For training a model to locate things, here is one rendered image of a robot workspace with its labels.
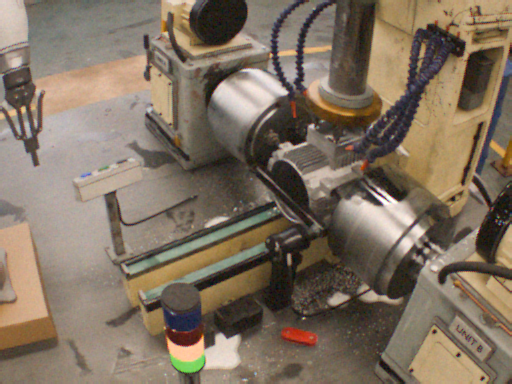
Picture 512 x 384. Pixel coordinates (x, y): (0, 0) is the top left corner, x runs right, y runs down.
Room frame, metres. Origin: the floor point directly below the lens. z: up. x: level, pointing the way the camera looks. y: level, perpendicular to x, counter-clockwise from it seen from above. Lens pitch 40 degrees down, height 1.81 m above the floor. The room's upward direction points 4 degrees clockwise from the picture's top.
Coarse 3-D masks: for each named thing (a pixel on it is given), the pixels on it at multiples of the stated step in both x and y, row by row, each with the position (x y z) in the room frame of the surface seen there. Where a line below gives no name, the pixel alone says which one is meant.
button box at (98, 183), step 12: (108, 168) 0.94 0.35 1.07; (120, 168) 0.94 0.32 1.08; (132, 168) 0.96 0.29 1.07; (72, 180) 0.92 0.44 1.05; (84, 180) 0.89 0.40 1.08; (96, 180) 0.90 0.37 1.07; (108, 180) 0.91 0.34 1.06; (120, 180) 0.93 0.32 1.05; (132, 180) 0.94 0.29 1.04; (84, 192) 0.87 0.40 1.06; (96, 192) 0.89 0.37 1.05; (108, 192) 0.90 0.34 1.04
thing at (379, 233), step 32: (352, 192) 0.84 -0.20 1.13; (384, 192) 0.82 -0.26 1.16; (416, 192) 0.82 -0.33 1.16; (352, 224) 0.79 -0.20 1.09; (384, 224) 0.76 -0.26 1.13; (416, 224) 0.74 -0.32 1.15; (448, 224) 0.78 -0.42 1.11; (352, 256) 0.76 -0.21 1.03; (384, 256) 0.71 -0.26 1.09; (416, 256) 0.72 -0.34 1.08; (384, 288) 0.69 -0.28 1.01
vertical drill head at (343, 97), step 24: (360, 0) 1.02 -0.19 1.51; (336, 24) 1.05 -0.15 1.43; (360, 24) 1.02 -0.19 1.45; (336, 48) 1.04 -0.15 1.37; (360, 48) 1.02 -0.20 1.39; (336, 72) 1.03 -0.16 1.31; (360, 72) 1.02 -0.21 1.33; (312, 96) 1.03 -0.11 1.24; (336, 96) 1.01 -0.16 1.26; (360, 96) 1.02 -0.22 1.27; (312, 120) 1.06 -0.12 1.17; (336, 120) 0.98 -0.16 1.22; (360, 120) 0.98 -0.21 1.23
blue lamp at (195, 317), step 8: (200, 304) 0.47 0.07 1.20; (168, 312) 0.45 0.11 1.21; (192, 312) 0.45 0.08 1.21; (200, 312) 0.47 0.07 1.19; (168, 320) 0.45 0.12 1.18; (176, 320) 0.45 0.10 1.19; (184, 320) 0.45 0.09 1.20; (192, 320) 0.45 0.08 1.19; (200, 320) 0.47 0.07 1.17; (176, 328) 0.45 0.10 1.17; (184, 328) 0.45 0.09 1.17; (192, 328) 0.45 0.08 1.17
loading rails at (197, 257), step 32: (224, 224) 0.95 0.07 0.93; (256, 224) 0.96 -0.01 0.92; (288, 224) 1.03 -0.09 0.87; (160, 256) 0.83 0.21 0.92; (192, 256) 0.86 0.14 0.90; (224, 256) 0.91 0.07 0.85; (256, 256) 0.85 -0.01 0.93; (320, 256) 0.97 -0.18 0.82; (128, 288) 0.76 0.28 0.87; (160, 288) 0.73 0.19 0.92; (224, 288) 0.79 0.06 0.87; (256, 288) 0.85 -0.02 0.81; (160, 320) 0.69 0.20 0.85
